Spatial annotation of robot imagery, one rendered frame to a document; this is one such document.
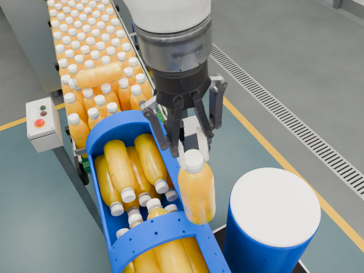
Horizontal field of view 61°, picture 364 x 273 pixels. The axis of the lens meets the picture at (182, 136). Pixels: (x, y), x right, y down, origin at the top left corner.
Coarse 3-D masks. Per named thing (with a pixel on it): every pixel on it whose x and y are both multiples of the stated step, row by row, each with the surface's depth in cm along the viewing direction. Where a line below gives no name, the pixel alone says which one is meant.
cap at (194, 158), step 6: (192, 150) 58; (186, 156) 57; (192, 156) 57; (198, 156) 57; (186, 162) 56; (192, 162) 56; (198, 162) 56; (186, 168) 58; (192, 168) 57; (198, 168) 57
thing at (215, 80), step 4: (212, 76) 46; (216, 76) 46; (220, 76) 46; (212, 80) 45; (216, 80) 45; (212, 84) 45; (216, 84) 46; (212, 88) 46; (216, 88) 46; (216, 92) 46
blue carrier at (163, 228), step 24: (120, 120) 99; (144, 120) 101; (96, 144) 107; (168, 168) 89; (96, 192) 92; (120, 216) 103; (144, 216) 106; (168, 216) 76; (120, 240) 76; (144, 240) 73; (168, 240) 73; (216, 240) 82; (120, 264) 74; (216, 264) 72
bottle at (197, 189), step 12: (180, 168) 61; (204, 168) 59; (180, 180) 60; (192, 180) 58; (204, 180) 59; (180, 192) 65; (192, 192) 60; (204, 192) 60; (192, 204) 64; (204, 204) 64; (192, 216) 69; (204, 216) 68
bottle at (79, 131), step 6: (72, 126) 119; (78, 126) 119; (84, 126) 121; (72, 132) 120; (78, 132) 120; (84, 132) 121; (78, 138) 122; (84, 138) 123; (78, 144) 125; (84, 144) 125; (84, 156) 130
